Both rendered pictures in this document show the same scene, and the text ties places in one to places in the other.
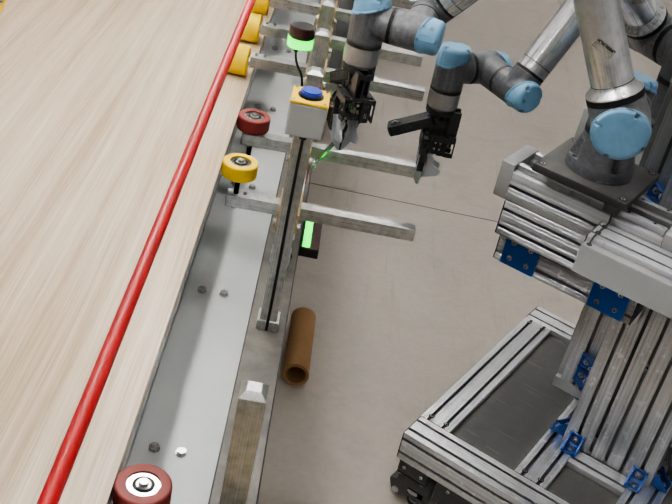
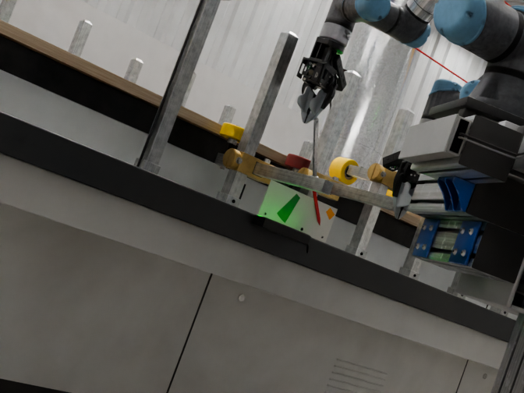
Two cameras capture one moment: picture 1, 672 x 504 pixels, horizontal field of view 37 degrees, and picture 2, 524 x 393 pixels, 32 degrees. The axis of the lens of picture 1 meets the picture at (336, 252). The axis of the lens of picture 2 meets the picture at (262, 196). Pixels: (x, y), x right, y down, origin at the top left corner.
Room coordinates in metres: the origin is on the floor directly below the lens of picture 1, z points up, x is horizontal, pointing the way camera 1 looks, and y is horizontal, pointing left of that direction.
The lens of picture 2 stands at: (0.67, -1.82, 0.62)
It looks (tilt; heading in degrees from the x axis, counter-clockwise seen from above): 3 degrees up; 54
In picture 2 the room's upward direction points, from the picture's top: 20 degrees clockwise
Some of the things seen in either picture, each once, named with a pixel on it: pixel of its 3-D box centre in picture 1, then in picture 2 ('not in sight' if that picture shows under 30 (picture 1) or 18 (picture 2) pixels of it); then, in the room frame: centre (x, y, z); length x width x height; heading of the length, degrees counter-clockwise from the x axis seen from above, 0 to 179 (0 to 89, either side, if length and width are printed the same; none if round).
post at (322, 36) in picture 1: (305, 124); (323, 153); (2.22, 0.14, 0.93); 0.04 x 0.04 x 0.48; 4
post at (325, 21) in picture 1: (312, 89); (380, 185); (2.47, 0.15, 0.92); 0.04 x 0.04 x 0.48; 4
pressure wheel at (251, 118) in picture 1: (251, 134); (295, 175); (2.25, 0.27, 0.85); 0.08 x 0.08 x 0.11
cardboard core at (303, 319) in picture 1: (299, 345); not in sight; (2.54, 0.05, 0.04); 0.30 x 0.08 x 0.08; 4
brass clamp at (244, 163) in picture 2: (288, 212); (248, 165); (1.99, 0.12, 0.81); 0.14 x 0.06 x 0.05; 4
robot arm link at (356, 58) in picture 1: (362, 54); (335, 37); (2.04, 0.04, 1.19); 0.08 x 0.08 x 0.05
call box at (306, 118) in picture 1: (307, 114); not in sight; (1.71, 0.11, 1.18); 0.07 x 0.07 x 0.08; 4
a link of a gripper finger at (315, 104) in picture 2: (351, 135); (313, 105); (2.04, 0.02, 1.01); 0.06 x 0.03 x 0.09; 24
